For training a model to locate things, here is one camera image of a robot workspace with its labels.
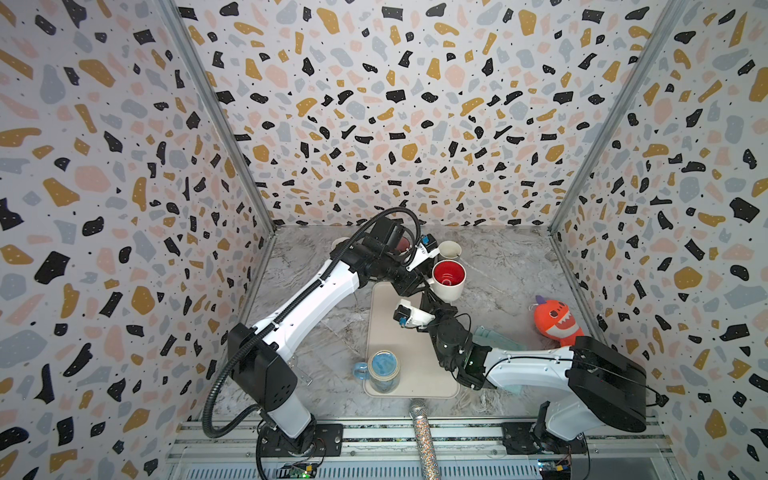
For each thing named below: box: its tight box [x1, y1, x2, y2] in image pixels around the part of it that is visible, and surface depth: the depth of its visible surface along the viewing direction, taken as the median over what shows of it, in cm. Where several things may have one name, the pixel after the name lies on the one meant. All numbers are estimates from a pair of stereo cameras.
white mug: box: [426, 259, 467, 302], surface depth 78 cm
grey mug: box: [438, 240, 462, 259], surface depth 106 cm
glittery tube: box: [410, 400, 441, 480], surface depth 73 cm
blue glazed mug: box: [353, 349, 401, 394], surface depth 77 cm
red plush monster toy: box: [534, 295, 585, 347], surface depth 89 cm
